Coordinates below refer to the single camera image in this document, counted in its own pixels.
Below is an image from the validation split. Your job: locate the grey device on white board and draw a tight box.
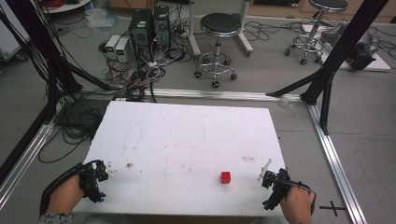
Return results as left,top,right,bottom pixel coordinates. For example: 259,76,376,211
302,21,392,73

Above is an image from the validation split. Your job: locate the black computer tower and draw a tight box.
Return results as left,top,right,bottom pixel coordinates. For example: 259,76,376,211
152,5,172,49
128,8,153,62

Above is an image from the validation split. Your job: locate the black coiled floor cable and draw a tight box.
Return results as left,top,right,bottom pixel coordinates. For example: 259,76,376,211
37,99,106,164

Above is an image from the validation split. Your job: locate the grey patterned sleeve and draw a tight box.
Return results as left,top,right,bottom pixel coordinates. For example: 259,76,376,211
38,212,76,224

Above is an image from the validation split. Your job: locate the tangle of floor cables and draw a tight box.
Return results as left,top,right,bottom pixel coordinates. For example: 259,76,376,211
97,40,192,104

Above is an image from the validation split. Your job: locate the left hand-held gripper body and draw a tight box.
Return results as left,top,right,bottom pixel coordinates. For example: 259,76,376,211
78,160,109,203

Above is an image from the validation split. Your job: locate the white power supply box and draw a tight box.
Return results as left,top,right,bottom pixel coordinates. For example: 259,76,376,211
115,37,130,63
105,34,121,59

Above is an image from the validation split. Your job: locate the black frame strut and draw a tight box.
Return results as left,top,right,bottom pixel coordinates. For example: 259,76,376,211
4,0,83,94
265,0,390,105

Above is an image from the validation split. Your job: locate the person's right hand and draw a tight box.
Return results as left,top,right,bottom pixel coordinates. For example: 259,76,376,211
279,186,316,224

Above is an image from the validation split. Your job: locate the clear plastic bag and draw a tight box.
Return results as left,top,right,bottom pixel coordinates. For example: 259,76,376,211
84,7,120,31

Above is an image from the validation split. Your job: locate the black frame post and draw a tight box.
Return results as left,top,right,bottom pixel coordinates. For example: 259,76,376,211
319,73,336,135

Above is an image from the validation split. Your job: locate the person's left hand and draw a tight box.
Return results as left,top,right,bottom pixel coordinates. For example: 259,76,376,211
46,175,86,216

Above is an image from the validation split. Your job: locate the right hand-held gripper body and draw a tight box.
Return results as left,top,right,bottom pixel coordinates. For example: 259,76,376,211
262,167,290,211

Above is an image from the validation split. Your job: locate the round white table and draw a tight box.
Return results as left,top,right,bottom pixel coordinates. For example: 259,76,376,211
40,0,92,14

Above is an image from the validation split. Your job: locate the black round stool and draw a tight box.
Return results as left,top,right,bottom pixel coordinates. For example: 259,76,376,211
283,0,349,65
193,12,243,89

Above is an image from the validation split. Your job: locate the aluminium frame rail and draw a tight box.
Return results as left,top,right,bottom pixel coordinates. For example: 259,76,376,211
306,104,369,224
0,122,56,210
80,87,303,103

